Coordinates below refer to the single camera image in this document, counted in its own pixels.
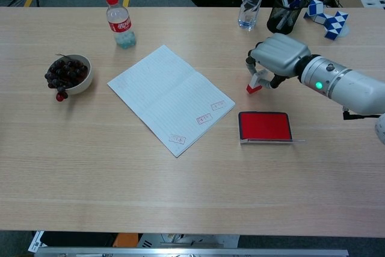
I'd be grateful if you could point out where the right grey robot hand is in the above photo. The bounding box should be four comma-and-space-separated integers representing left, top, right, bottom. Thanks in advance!
245, 33, 311, 90

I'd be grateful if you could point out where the red white stamp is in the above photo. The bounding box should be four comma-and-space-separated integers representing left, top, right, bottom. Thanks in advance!
246, 69, 268, 94

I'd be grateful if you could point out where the cola bottle with red cap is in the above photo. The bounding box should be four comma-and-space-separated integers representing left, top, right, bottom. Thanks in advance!
105, 0, 137, 49

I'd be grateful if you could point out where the black mesh pen holder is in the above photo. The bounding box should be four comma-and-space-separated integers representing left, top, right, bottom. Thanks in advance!
266, 0, 307, 36

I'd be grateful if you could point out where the blue white snake cube toy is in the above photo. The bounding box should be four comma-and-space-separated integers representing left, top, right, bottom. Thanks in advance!
303, 0, 350, 40

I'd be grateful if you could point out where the red ink pad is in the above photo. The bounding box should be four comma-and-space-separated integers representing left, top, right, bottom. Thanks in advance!
238, 111, 306, 146

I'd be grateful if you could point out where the white lined notebook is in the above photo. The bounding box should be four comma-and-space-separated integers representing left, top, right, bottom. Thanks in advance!
106, 44, 236, 158

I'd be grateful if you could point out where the cream white bowl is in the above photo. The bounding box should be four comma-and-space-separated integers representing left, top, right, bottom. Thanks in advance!
48, 54, 94, 95

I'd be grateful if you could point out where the dark grape bunch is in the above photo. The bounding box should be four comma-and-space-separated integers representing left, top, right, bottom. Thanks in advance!
44, 54, 90, 102

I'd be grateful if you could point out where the orange block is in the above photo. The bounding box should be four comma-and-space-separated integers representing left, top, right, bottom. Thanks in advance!
113, 232, 140, 248

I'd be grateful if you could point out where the white printed label sheet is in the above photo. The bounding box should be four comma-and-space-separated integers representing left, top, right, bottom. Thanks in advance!
28, 231, 46, 253

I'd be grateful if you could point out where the black arm cable plug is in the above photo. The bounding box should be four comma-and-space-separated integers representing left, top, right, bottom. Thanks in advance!
342, 107, 380, 121

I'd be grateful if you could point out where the silver metal rail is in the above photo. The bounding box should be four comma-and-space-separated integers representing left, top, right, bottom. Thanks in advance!
34, 246, 350, 257

